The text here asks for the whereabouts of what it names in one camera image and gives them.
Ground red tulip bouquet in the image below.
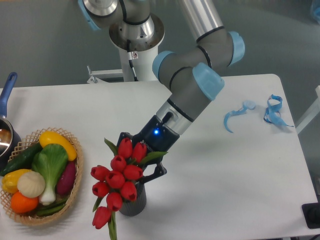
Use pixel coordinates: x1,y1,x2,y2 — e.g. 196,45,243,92
90,138,167,240

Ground green cucumber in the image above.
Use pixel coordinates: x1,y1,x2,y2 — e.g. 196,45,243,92
0,142,43,177

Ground orange fruit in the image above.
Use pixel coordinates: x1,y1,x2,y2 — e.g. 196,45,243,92
10,191,39,214

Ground black device at edge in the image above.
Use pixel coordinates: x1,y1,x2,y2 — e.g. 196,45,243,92
301,202,320,229

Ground white metal base frame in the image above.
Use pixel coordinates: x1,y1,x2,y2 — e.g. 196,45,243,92
86,64,161,84

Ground green bok choy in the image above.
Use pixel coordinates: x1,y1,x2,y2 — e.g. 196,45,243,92
31,143,68,206

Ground woven wicker basket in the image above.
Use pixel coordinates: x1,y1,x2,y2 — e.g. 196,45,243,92
0,127,84,226

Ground yellow bell pepper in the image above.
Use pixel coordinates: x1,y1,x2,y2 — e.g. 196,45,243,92
1,169,31,194

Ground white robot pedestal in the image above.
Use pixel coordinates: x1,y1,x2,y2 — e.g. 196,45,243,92
118,46,158,72

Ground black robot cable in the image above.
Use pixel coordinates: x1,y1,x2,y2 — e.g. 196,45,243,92
125,38,139,82

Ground blue object top corner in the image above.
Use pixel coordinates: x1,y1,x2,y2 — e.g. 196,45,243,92
310,0,320,24

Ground purple sweet potato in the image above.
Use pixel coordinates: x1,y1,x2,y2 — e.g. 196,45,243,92
56,161,76,196

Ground dark grey ribbed vase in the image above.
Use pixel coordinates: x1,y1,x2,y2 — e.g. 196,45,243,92
119,182,147,217

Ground green bean pods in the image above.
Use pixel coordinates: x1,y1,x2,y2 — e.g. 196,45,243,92
35,198,67,217

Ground white garlic bulb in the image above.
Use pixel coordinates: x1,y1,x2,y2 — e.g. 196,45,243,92
17,171,46,198

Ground light blue ribbon strip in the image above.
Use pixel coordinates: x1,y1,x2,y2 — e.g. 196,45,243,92
223,100,256,133

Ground white frame leg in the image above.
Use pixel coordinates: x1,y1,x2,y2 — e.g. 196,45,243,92
295,85,320,135

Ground blue handled saucepan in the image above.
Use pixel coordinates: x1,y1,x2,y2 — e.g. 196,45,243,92
0,72,21,170

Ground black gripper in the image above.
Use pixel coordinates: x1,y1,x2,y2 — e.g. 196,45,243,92
116,115,180,184

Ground blue knotted ribbon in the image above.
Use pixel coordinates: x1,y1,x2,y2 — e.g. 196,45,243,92
263,94,294,128

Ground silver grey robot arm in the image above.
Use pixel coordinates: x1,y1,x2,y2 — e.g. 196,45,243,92
78,0,245,154

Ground yellow squash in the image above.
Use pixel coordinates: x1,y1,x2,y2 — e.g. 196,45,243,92
39,130,77,161

